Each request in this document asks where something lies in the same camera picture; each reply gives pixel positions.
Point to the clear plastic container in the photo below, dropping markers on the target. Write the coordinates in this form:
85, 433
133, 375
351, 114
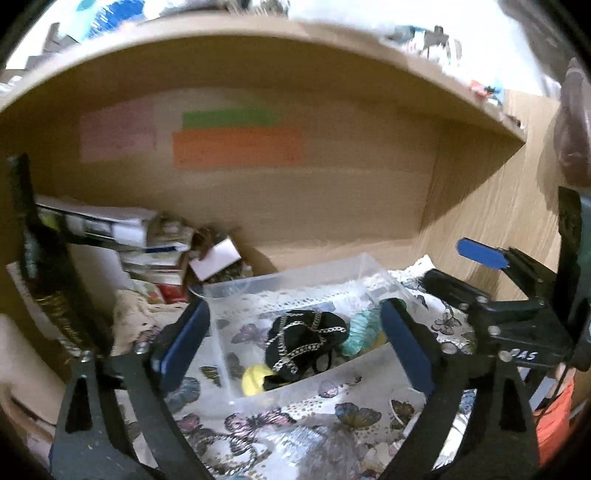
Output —
295, 392

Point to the clutter on shelf top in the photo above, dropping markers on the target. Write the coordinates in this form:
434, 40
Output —
434, 44

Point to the yellow soft ball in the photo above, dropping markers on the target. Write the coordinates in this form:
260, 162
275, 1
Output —
253, 379

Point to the pink paper note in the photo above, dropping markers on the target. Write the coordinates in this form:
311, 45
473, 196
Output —
117, 131

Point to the brown blurred object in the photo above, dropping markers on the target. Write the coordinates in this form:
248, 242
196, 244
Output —
572, 129

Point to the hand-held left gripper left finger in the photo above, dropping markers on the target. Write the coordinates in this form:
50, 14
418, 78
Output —
184, 344

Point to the orange cloth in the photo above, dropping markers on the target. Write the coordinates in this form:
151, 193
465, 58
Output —
556, 415

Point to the small white cardboard box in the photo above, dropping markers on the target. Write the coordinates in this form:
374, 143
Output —
214, 259

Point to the green paper note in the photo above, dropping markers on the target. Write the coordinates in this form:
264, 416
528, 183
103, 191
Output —
231, 118

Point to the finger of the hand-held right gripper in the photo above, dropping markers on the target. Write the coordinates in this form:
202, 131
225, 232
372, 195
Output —
480, 253
455, 288

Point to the wooden shelf unit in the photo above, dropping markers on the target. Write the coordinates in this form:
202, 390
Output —
360, 194

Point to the teal scrunchie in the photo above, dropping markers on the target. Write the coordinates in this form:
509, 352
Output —
364, 333

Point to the stack of books and papers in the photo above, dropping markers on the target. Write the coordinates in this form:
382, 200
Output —
115, 230

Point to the butterfly printed cloth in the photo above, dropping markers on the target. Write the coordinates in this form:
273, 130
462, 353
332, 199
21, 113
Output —
323, 429

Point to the orange paper note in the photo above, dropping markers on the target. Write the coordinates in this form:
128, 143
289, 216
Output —
238, 148

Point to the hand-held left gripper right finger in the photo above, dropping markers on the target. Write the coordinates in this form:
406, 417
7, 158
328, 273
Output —
406, 344

